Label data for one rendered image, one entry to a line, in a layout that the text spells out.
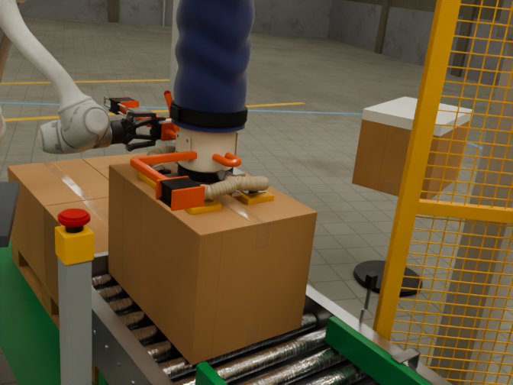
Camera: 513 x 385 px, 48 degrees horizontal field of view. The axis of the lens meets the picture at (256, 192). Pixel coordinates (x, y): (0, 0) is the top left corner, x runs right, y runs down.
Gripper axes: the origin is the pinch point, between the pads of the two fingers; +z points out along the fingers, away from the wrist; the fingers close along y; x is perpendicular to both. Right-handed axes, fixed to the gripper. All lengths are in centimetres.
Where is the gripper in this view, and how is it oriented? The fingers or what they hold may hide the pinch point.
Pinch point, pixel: (165, 127)
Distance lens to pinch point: 195.5
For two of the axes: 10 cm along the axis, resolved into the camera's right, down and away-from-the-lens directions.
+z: 8.0, -1.5, 5.8
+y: -0.8, 9.3, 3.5
